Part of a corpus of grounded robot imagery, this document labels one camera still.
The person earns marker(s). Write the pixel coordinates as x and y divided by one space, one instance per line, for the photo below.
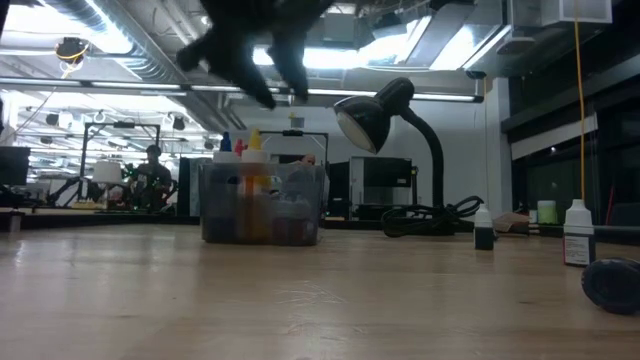
150 180
308 160

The black white equipment cabinet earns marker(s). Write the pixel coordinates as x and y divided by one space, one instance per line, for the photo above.
385 172

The white lampshade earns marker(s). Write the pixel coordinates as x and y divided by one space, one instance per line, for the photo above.
106 172

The black background stand frame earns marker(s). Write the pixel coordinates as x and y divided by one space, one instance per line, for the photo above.
292 133

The long tube light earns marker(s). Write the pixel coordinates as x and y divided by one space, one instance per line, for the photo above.
350 92

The black background rig frame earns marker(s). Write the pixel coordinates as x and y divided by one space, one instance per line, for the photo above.
122 125

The grey hanging outlet box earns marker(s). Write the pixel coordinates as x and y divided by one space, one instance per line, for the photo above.
297 122

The grey blue panel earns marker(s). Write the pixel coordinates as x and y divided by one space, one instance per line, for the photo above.
190 185

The black aluminium table frame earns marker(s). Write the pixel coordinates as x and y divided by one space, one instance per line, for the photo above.
350 223

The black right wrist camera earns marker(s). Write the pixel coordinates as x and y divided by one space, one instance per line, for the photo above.
190 57

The green white jar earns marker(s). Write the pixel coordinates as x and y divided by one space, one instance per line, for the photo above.
547 212

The grey ceiling box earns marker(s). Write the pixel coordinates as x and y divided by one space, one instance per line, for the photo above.
346 30

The black ceiling spotlight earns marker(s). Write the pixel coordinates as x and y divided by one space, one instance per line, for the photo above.
179 123

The small dark dropper bottle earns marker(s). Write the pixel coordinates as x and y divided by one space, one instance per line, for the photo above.
578 250
483 237
612 287
295 225

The grey translucent plastic bin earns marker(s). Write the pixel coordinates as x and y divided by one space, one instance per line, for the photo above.
310 190

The white ceiling vent box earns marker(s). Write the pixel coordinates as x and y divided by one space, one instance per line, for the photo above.
585 11

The black gooseneck desk lamp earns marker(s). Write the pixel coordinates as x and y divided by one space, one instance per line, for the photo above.
370 120

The yellow food coloring bottle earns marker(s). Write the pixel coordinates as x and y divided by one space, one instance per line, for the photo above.
255 141

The black background robot arm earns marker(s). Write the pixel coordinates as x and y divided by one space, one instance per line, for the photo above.
65 187

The lamp plug paper tag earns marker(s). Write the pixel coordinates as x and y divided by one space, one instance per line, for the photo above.
512 221

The black monitor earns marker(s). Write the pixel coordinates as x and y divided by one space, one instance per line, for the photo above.
14 165

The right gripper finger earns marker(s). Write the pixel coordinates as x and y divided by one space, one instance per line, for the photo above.
257 75
292 65

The blue food coloring bottle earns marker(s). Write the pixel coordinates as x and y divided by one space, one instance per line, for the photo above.
226 143

